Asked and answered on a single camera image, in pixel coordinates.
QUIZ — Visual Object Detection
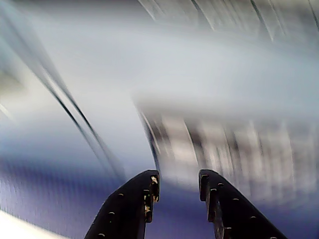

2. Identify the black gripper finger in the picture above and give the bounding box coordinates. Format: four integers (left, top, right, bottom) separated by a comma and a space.
84, 169, 160, 239
198, 169, 289, 239

